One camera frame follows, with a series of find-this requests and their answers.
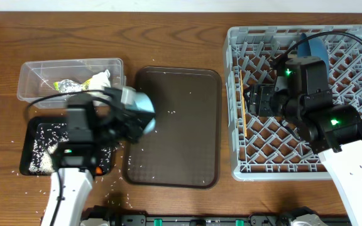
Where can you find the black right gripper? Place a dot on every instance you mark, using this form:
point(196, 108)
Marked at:
point(260, 102)

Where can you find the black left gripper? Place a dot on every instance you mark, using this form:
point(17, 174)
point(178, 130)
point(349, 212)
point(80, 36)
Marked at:
point(136, 127)

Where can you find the light blue rice bowl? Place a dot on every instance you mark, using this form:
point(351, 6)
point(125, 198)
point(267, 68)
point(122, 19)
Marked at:
point(142, 102)

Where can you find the white tissue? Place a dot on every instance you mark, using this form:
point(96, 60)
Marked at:
point(100, 81)

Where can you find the yellow snack wrapper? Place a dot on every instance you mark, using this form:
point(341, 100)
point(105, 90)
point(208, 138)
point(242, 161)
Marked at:
point(85, 85)

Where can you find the orange carrot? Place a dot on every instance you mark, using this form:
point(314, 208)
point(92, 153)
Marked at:
point(99, 171)

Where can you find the dark blue plate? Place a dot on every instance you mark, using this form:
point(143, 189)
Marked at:
point(314, 47)

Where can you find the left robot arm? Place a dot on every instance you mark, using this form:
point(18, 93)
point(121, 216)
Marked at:
point(94, 123)

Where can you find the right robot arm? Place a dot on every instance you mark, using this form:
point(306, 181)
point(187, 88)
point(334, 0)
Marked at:
point(301, 95)

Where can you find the grey dishwasher rack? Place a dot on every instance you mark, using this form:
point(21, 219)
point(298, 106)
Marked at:
point(271, 151)

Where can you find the black waste bin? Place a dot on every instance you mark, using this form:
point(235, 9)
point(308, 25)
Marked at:
point(42, 135)

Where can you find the wooden chopstick right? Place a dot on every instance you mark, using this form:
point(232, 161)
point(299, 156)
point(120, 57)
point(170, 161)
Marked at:
point(244, 125)

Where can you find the wooden chopstick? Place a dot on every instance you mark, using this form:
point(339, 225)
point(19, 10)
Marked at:
point(244, 125)
point(241, 83)

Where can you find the wooden chopstick left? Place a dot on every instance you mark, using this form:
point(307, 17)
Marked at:
point(241, 83)

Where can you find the crumpled silver foil ball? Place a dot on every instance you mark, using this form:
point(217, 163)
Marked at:
point(67, 86)

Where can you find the white rice pile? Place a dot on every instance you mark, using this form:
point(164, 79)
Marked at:
point(42, 157)

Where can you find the clear plastic bin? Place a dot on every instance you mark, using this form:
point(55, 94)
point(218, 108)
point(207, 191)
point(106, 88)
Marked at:
point(38, 79)

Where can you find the brown serving tray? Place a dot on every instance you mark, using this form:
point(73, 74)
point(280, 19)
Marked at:
point(183, 150)

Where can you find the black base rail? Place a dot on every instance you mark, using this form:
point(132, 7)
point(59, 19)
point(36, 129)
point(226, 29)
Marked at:
point(105, 216)

